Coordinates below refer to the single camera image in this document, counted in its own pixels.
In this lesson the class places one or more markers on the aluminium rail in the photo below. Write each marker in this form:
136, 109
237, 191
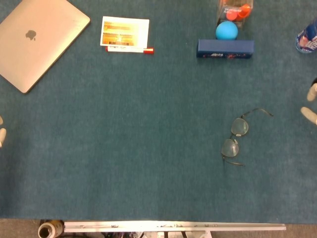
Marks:
173, 226

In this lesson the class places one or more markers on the navy blue rectangular box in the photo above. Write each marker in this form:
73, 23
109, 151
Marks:
225, 48

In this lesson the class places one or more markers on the clear plastic box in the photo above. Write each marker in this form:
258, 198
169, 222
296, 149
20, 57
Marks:
245, 23

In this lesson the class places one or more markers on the wire-frame eyeglasses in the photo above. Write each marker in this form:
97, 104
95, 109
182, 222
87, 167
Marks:
239, 127

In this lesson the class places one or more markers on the red plastic cup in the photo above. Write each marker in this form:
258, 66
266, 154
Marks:
244, 11

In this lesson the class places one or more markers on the orange picture postcard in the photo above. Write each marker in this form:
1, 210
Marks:
123, 31

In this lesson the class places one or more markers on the white marker with red cap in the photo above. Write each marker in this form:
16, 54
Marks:
128, 50

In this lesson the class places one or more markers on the teal felt table cloth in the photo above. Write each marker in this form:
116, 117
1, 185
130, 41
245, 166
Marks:
138, 129

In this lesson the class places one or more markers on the brown tape roll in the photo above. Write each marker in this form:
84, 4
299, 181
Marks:
53, 229

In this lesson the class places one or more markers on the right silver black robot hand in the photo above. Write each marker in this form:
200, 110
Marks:
310, 115

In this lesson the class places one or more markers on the blue ball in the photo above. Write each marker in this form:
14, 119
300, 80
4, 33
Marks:
226, 31

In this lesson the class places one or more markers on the red round capsule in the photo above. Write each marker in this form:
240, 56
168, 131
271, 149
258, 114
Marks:
231, 16

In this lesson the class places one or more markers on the blue label water bottle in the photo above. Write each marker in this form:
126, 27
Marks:
308, 37

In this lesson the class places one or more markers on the silver closed laptop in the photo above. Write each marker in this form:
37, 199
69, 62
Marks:
37, 44

